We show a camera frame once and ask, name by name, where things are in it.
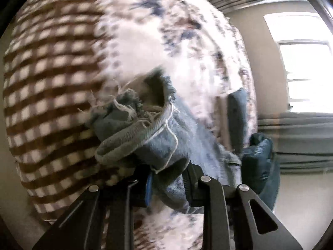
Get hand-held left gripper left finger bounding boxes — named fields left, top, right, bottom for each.
left=32, top=165, right=154, bottom=250

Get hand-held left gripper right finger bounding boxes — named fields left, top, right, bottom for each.
left=182, top=161, right=304, bottom=250

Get blue denim pants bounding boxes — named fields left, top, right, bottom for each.
left=87, top=70, right=281, bottom=215

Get white floral printed blanket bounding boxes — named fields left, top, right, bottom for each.
left=94, top=0, right=258, bottom=250

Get brown checkered blanket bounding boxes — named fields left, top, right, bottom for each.
left=2, top=0, right=125, bottom=222

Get bright window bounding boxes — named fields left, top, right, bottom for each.
left=263, top=12, right=333, bottom=113

